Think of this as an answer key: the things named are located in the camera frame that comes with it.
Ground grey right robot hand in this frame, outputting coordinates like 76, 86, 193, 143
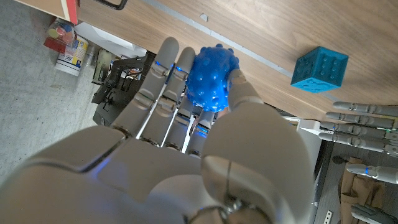
0, 36, 315, 224

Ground white labelled canister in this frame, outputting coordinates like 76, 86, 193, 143
55, 35, 90, 77

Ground blue spiky stress ball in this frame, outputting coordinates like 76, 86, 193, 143
185, 43, 240, 113

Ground clear jar of coloured pieces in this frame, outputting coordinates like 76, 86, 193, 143
46, 17, 77, 47

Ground teal studded block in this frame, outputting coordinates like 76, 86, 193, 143
290, 46, 349, 94

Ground white paper sheets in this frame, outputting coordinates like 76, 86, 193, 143
74, 21, 147, 58

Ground black computer monitor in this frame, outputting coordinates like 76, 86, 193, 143
91, 51, 156, 127

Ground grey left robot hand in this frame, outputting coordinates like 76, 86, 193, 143
317, 101, 398, 185

